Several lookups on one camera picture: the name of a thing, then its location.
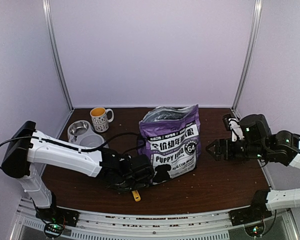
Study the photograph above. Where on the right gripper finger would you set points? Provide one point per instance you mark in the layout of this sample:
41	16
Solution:
213	144
213	154

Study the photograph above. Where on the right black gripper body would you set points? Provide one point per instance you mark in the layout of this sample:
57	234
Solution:
229	153

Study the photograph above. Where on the purple pet food bag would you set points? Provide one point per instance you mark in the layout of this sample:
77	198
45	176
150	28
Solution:
170	138

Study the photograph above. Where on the yellow plastic scoop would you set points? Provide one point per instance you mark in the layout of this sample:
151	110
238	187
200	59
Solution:
136	195

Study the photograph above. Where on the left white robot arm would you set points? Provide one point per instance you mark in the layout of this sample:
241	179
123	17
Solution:
28	146

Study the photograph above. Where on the grey double pet feeder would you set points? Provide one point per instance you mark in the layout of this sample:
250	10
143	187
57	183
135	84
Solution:
81	133

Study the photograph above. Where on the patterned mug yellow inside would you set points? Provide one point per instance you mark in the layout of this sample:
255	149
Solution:
101	117

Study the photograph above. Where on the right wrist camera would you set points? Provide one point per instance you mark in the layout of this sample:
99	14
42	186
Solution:
232	125

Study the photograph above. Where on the front aluminium rail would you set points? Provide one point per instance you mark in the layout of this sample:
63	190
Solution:
215	225

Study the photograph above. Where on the right aluminium frame post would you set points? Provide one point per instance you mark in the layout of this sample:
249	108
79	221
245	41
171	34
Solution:
254	30

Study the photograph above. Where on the aluminium frame post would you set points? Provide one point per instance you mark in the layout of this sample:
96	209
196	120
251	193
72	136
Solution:
55	53
254	30

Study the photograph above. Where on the left aluminium frame post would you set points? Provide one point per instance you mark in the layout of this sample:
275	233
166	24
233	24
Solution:
55	53

